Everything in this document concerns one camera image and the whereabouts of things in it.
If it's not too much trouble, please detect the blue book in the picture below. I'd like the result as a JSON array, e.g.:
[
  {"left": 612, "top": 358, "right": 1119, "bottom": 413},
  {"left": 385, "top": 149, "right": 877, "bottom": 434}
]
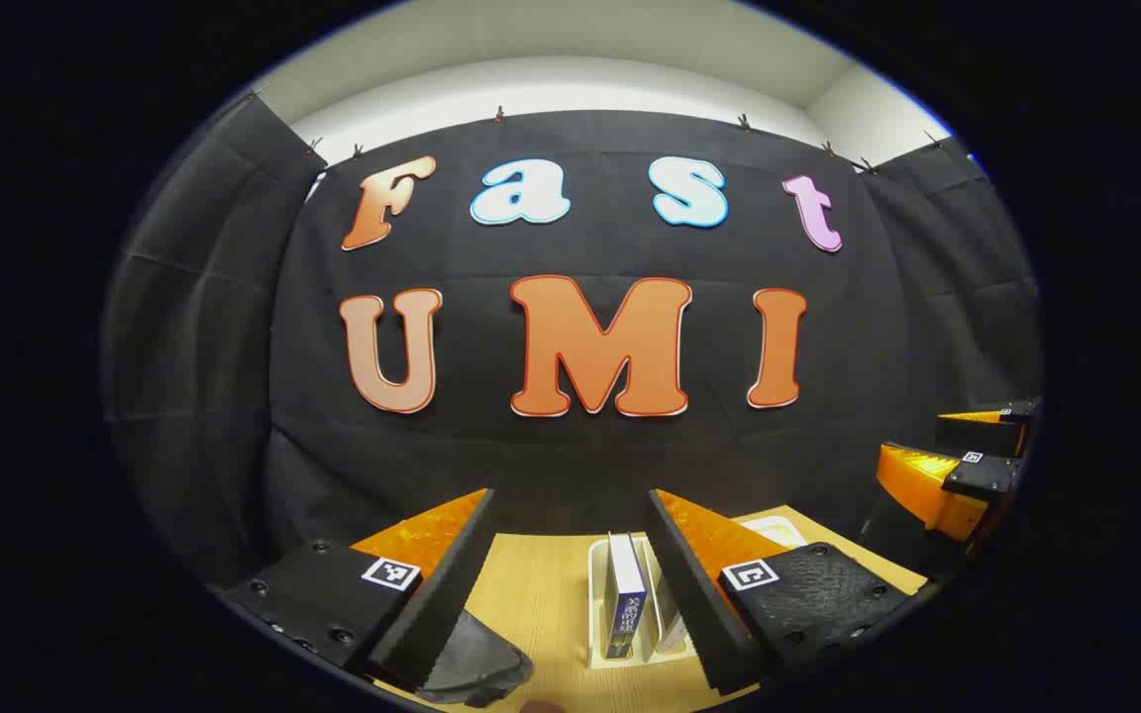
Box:
[{"left": 603, "top": 533, "right": 650, "bottom": 661}]

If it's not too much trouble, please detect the white bookshelf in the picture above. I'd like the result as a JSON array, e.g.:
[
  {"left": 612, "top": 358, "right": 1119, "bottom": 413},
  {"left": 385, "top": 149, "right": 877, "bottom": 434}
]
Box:
[{"left": 587, "top": 511, "right": 811, "bottom": 670}]

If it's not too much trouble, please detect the grey schoolbag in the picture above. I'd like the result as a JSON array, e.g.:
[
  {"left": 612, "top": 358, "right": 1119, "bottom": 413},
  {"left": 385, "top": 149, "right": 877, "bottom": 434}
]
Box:
[{"left": 412, "top": 609, "right": 536, "bottom": 707}]

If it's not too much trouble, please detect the black backdrop cloth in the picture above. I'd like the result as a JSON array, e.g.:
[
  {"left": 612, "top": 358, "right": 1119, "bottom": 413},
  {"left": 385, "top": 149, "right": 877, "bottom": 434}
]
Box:
[{"left": 100, "top": 91, "right": 1044, "bottom": 595}]

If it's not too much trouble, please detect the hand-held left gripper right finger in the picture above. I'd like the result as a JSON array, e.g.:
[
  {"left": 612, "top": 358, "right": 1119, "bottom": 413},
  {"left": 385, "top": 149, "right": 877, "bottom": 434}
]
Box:
[{"left": 646, "top": 487, "right": 928, "bottom": 696}]

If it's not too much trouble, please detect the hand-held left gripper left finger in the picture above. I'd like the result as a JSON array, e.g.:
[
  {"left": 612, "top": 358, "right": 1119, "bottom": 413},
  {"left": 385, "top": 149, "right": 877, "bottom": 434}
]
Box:
[{"left": 219, "top": 487, "right": 498, "bottom": 692}]

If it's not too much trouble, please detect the row of small cloth clips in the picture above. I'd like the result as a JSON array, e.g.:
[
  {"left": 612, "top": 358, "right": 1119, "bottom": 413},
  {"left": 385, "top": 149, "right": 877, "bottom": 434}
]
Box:
[{"left": 247, "top": 87, "right": 943, "bottom": 174}]

